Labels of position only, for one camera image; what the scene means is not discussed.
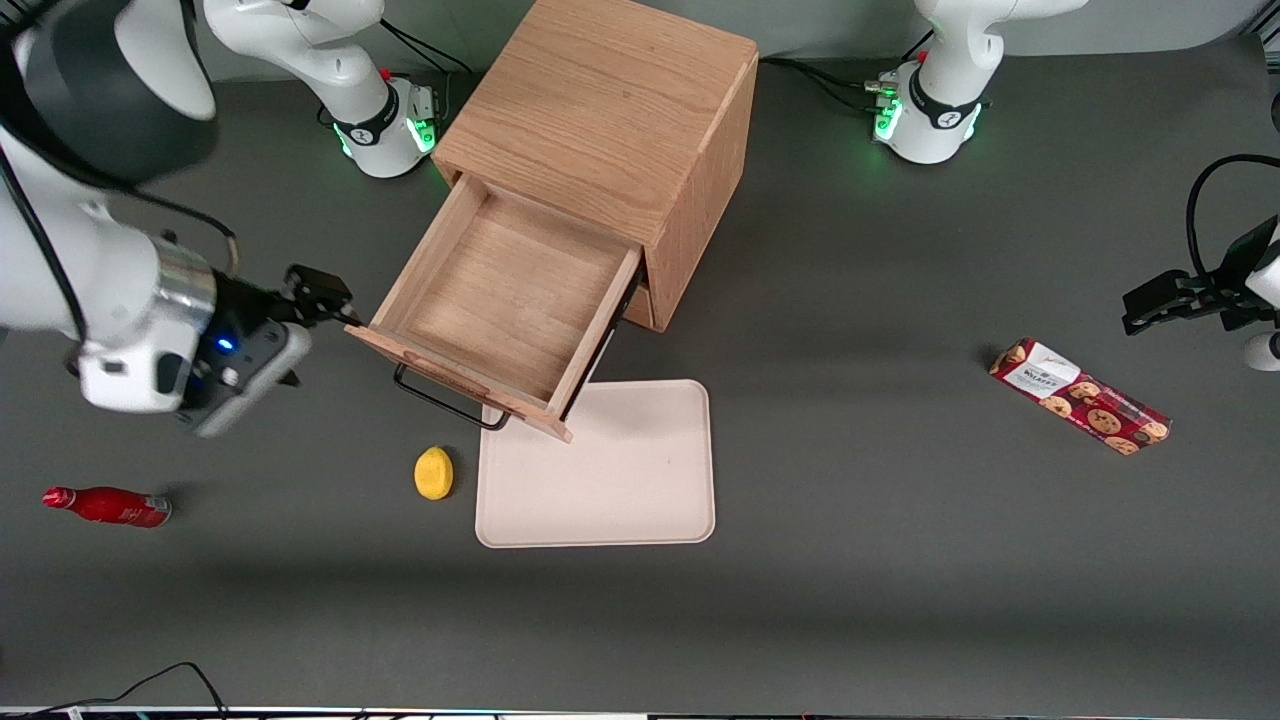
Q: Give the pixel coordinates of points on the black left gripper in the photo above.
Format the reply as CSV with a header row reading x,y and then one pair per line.
x,y
1232,272

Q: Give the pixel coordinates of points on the yellow lemon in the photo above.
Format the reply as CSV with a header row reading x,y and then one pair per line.
x,y
434,474

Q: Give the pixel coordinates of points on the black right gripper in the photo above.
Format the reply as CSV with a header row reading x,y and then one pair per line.
x,y
245,301

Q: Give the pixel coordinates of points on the light wooden drawer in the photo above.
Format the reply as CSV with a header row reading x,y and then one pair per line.
x,y
500,290

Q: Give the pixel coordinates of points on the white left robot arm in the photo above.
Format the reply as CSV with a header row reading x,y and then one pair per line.
x,y
940,110

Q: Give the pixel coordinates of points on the light wooden drawer cabinet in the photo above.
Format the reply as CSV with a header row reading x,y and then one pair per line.
x,y
600,100

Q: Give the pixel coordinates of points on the cream rectangular tray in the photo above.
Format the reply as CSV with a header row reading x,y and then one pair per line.
x,y
620,480

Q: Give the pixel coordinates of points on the red soda bottle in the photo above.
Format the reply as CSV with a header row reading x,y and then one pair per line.
x,y
110,506

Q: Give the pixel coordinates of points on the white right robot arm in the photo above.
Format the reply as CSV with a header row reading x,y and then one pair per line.
x,y
60,260

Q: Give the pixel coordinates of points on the red tartan cookie box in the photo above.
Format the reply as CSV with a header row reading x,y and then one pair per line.
x,y
1080,398

